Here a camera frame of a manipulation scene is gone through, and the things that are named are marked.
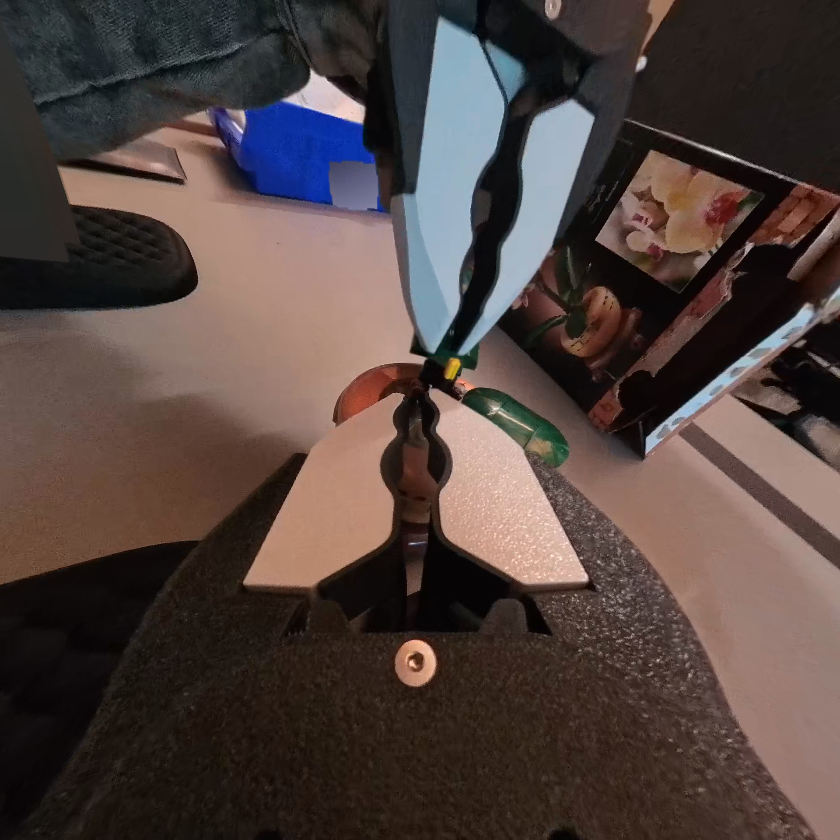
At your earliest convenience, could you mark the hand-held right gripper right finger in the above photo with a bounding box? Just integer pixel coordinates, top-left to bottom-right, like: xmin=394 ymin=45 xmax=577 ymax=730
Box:
xmin=428 ymin=397 xmax=591 ymax=596

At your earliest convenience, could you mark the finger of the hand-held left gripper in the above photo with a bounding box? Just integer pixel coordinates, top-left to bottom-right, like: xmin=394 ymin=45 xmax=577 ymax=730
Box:
xmin=456 ymin=100 xmax=598 ymax=360
xmin=391 ymin=15 xmax=530 ymax=357

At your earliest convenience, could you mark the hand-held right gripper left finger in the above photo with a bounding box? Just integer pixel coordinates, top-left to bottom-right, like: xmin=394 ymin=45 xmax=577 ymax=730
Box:
xmin=243 ymin=399 xmax=406 ymax=598

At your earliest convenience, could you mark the lego flower pot model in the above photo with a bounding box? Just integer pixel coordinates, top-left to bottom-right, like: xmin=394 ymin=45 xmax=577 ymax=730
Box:
xmin=332 ymin=362 xmax=475 ymax=546

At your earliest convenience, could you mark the orchid print lego box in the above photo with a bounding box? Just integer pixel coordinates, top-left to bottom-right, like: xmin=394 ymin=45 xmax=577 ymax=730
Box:
xmin=497 ymin=118 xmax=840 ymax=458

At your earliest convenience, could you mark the black standing panel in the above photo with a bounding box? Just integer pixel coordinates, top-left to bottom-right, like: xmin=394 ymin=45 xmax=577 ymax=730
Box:
xmin=638 ymin=0 xmax=840 ymax=193

